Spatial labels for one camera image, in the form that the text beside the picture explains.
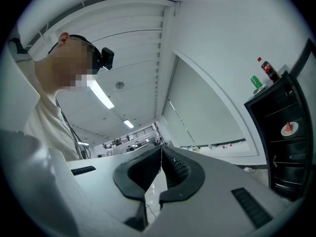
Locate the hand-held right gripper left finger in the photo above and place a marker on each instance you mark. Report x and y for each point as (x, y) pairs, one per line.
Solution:
(103, 171)

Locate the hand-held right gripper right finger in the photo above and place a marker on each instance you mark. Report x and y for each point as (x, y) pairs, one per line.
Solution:
(212, 181)

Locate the white plate of food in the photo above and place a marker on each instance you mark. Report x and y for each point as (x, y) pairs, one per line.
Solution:
(292, 130)

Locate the black fridge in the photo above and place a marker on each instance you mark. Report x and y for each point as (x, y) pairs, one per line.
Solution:
(279, 102)

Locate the small white floor object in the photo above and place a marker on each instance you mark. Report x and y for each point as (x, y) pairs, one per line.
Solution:
(248, 169)

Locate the short ceiling light panel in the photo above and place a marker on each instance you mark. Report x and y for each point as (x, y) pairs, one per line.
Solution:
(128, 124)

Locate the white roller blind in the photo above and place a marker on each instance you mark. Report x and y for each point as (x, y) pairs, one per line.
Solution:
(205, 112)

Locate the person's beige shirt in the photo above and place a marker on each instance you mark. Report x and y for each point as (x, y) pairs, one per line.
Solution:
(47, 127)

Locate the long ceiling light panel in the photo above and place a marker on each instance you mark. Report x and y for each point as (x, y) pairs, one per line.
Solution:
(101, 95)

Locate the round ceiling smoke detector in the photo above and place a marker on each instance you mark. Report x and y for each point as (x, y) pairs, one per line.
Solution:
(120, 85)

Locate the small white saucer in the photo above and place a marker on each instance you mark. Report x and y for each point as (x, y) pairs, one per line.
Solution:
(259, 89)

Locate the green drink can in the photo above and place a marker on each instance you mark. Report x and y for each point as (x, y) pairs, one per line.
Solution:
(256, 81)

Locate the person's head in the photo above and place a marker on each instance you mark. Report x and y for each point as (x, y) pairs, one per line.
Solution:
(66, 63)

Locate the dark cola bottle red cap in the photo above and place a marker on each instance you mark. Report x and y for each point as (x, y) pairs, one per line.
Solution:
(269, 71)

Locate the black head camera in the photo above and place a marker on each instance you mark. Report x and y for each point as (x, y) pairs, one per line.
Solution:
(108, 58)

